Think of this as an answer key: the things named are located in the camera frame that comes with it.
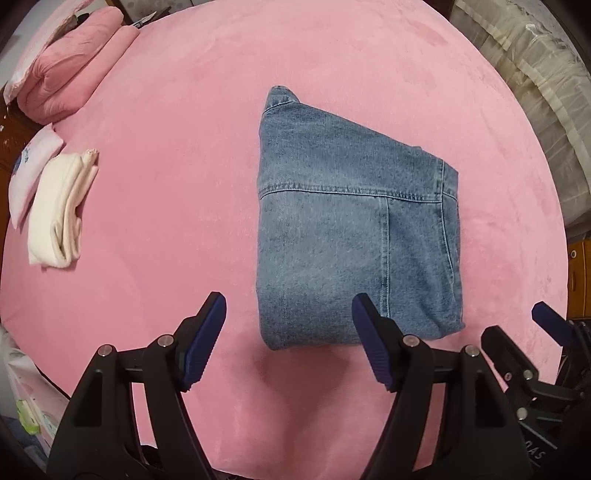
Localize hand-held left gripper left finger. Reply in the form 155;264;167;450
46;291;228;480

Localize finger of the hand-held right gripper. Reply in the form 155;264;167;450
531;301;579;352
481;325;555;418

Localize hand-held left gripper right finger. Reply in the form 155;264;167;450
352;293;533;480

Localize blue denim jacket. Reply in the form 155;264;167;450
256;85;466;352

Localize clear plastic bag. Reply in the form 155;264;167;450
0;323;70;450

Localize green packet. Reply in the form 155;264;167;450
16;399;43;435

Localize folded cream white cloth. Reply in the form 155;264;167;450
28;148;100;270

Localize pink bed sheet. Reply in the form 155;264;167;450
0;0;570;480

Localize folded light pink garment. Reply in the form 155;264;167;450
9;127;65;230

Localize brown wooden bedside furniture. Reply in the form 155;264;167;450
0;83;44;185

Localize folded pink quilt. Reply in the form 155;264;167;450
16;6;139;125

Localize light patterned pillow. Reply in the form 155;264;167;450
2;11;77;107

